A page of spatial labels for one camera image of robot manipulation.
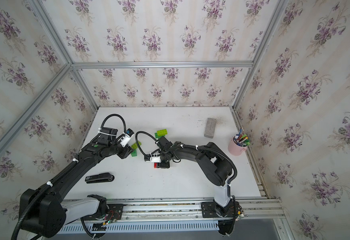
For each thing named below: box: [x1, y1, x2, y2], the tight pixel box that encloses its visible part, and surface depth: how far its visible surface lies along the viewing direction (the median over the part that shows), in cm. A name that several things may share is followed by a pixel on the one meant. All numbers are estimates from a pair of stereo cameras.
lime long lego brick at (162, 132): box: [156, 129, 168, 136], surface depth 94 cm
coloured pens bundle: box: [233, 127, 251, 147], surface depth 91 cm
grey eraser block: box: [204, 117, 217, 139], surface depth 106 cm
